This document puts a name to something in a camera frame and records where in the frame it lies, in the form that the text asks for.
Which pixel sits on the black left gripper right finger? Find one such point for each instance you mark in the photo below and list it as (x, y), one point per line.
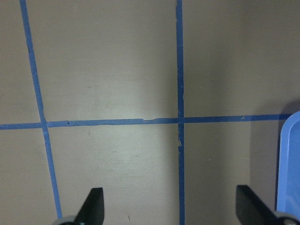
(250, 209)

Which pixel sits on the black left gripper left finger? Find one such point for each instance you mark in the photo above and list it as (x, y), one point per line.
(92, 210)

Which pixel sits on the blue plastic tray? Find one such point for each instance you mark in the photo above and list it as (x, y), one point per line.
(288, 185)

